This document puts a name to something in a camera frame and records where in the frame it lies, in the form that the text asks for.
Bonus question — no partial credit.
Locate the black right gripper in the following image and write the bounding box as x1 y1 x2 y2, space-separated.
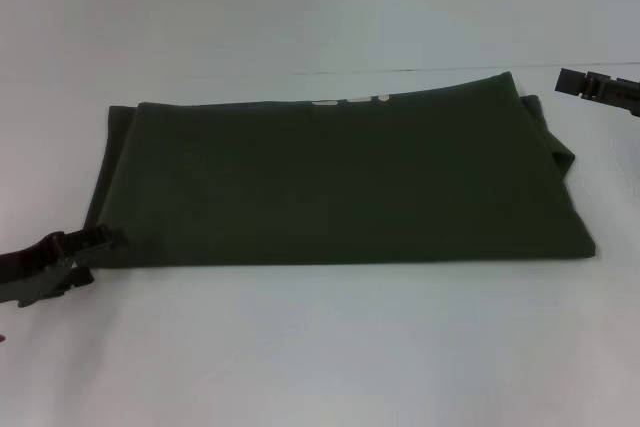
554 67 640 119

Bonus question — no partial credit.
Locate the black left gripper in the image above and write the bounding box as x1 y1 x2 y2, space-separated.
0 225 127 309

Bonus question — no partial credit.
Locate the dark green shirt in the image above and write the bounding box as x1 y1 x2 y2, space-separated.
82 70 599 271

